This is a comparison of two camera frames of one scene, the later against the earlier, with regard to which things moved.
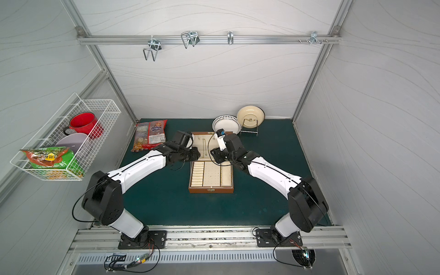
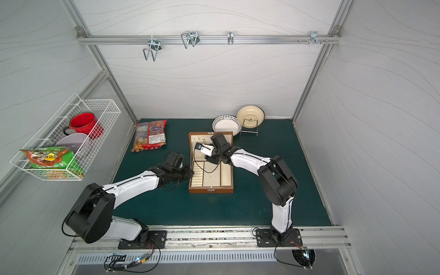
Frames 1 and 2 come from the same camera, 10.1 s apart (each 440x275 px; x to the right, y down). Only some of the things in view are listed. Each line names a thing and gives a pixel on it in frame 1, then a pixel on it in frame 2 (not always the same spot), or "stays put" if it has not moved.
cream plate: [250, 116] stays put
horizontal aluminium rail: [209, 39] stays put
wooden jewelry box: [206, 176] stays put
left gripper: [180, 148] to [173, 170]
